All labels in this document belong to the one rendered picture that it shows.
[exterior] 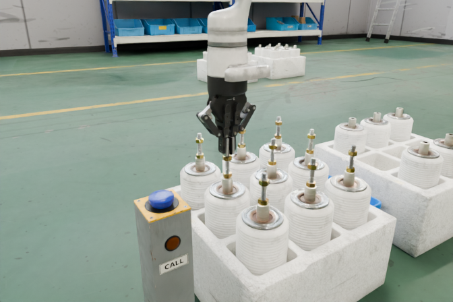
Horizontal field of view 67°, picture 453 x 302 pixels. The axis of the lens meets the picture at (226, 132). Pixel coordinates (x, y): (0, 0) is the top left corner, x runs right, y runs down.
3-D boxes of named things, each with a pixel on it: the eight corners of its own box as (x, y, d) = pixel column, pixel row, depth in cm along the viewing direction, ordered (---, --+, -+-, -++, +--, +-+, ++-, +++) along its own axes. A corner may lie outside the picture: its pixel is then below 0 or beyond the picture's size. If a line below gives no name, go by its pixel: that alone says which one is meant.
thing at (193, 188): (195, 251, 80) (192, 183, 74) (176, 230, 88) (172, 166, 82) (228, 236, 85) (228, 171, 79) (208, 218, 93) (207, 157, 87)
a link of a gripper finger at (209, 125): (198, 110, 63) (216, 127, 67) (192, 117, 63) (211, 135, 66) (206, 113, 61) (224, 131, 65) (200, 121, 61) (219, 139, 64)
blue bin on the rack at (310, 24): (283, 29, 629) (284, 17, 622) (299, 28, 646) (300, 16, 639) (301, 30, 588) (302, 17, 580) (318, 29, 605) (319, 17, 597)
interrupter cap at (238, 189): (215, 203, 67) (215, 200, 66) (205, 185, 73) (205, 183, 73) (251, 197, 69) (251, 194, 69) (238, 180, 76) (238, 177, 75)
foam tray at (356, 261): (384, 283, 80) (398, 218, 74) (250, 373, 60) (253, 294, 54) (276, 207, 111) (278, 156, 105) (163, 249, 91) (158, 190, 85)
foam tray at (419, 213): (491, 216, 106) (507, 163, 100) (414, 258, 88) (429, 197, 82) (382, 168, 138) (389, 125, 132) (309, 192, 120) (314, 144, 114)
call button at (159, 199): (178, 208, 54) (178, 197, 53) (154, 216, 52) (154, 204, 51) (168, 197, 57) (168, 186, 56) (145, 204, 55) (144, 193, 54)
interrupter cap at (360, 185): (370, 182, 75) (371, 179, 75) (362, 197, 69) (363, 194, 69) (336, 173, 79) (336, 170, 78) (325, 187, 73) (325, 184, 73)
